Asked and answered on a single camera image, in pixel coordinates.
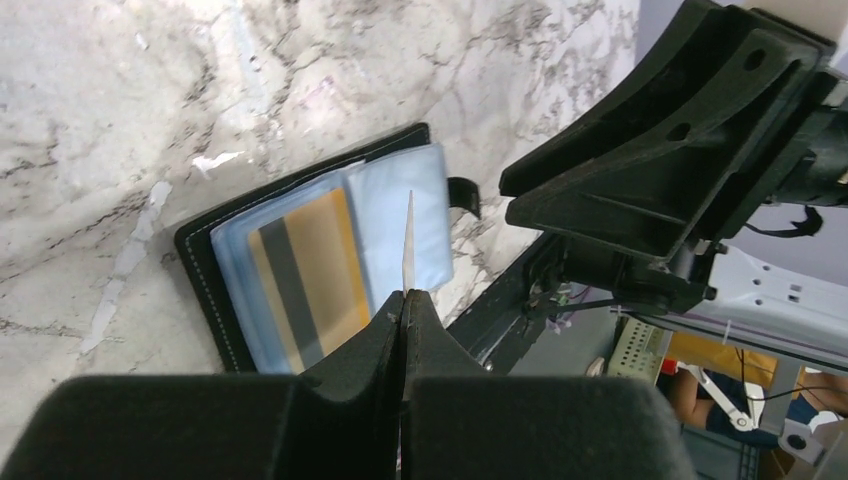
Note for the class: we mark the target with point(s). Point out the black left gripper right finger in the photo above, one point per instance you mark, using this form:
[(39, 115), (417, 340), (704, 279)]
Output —
[(460, 421)]

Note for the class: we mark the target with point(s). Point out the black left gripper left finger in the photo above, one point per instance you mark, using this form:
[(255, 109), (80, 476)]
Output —
[(337, 420)]

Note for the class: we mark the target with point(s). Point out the gold striped credit card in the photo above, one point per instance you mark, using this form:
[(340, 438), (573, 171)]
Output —
[(309, 269)]

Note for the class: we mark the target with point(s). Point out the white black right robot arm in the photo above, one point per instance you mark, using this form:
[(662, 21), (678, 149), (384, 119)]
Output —
[(711, 288)]

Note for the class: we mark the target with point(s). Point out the black leather card holder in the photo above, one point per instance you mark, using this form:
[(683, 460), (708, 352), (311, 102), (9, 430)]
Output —
[(377, 176)]

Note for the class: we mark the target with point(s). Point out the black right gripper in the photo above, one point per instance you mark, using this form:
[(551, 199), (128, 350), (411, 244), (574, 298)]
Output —
[(731, 109)]

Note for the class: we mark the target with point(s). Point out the beige perforated box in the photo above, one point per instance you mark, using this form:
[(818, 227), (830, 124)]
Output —
[(639, 351)]

